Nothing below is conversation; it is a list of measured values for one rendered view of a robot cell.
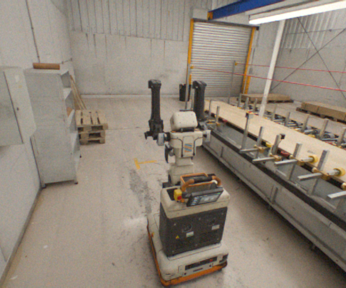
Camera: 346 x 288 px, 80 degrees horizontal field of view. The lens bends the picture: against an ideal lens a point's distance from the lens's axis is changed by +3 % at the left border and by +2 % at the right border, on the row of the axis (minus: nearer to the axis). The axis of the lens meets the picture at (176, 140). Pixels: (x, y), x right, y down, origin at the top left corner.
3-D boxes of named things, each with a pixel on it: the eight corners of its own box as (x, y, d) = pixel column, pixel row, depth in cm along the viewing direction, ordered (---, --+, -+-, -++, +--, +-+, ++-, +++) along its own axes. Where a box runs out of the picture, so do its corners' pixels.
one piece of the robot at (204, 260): (222, 260, 180) (223, 253, 176) (178, 274, 166) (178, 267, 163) (221, 258, 182) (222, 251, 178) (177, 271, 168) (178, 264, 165)
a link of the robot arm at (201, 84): (198, 79, 182) (208, 79, 185) (192, 80, 194) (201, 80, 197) (197, 128, 192) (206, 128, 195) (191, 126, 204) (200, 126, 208)
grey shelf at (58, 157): (42, 188, 286) (13, 72, 226) (54, 159, 363) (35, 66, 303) (78, 183, 300) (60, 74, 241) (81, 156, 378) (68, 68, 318)
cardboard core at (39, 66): (32, 62, 270) (58, 63, 280) (33, 62, 276) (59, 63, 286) (33, 68, 273) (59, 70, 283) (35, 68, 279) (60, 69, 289)
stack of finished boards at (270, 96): (289, 99, 1001) (290, 96, 994) (250, 100, 914) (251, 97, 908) (277, 96, 1066) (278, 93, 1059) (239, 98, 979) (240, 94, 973)
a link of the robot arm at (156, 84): (151, 78, 167) (163, 79, 170) (147, 79, 179) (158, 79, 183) (152, 131, 178) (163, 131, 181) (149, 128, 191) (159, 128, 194)
